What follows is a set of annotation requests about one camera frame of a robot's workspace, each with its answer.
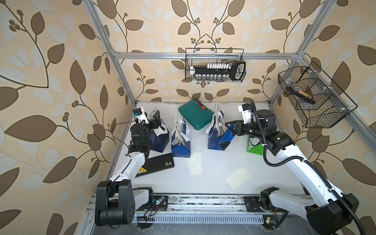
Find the green plastic tool case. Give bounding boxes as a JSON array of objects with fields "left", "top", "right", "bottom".
[{"left": 178, "top": 99, "right": 213, "bottom": 130}]

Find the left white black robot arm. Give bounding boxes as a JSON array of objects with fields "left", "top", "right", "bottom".
[{"left": 95, "top": 107, "right": 162, "bottom": 229}]

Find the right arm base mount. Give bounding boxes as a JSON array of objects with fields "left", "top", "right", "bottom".
[{"left": 243, "top": 187, "right": 285, "bottom": 213}]

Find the black flat box yellow label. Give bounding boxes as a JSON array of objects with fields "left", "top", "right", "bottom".
[{"left": 136, "top": 153, "right": 174, "bottom": 177}]

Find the black socket tool set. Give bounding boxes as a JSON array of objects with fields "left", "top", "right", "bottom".
[{"left": 188, "top": 61, "right": 246, "bottom": 82}]

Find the green white bag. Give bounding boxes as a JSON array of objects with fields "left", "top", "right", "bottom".
[{"left": 247, "top": 137, "right": 264, "bottom": 156}]

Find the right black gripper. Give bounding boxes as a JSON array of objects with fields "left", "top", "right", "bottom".
[{"left": 225, "top": 119, "right": 265, "bottom": 141}]

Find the blue black stapler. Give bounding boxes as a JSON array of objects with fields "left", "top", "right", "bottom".
[{"left": 218, "top": 124, "right": 236, "bottom": 150}]

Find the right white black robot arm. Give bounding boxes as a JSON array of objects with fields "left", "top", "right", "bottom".
[{"left": 225, "top": 103, "right": 366, "bottom": 235}]

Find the white receipt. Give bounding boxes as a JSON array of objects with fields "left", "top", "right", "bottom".
[
  {"left": 153, "top": 122, "right": 168, "bottom": 136},
  {"left": 190, "top": 152, "right": 202, "bottom": 175},
  {"left": 226, "top": 167, "right": 251, "bottom": 190}
]

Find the dark object in right basket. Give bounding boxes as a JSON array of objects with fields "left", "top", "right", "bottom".
[{"left": 287, "top": 86, "right": 316, "bottom": 104}]

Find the right wire basket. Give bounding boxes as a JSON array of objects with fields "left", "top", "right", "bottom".
[{"left": 278, "top": 61, "right": 358, "bottom": 128}]

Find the back wire basket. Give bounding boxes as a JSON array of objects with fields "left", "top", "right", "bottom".
[{"left": 185, "top": 48, "right": 246, "bottom": 83}]

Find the blue white bag left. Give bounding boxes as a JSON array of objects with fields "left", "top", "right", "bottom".
[{"left": 171, "top": 110, "right": 191, "bottom": 158}]

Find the blue white bag upright middle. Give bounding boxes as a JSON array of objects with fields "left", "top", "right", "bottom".
[{"left": 206, "top": 103, "right": 225, "bottom": 151}]

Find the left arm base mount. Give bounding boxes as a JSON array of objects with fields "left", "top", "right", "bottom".
[{"left": 133, "top": 187, "right": 168, "bottom": 211}]

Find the wire basket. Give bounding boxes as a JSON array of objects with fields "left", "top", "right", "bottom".
[
  {"left": 185, "top": 48, "right": 246, "bottom": 83},
  {"left": 278, "top": 61, "right": 358, "bottom": 128}
]

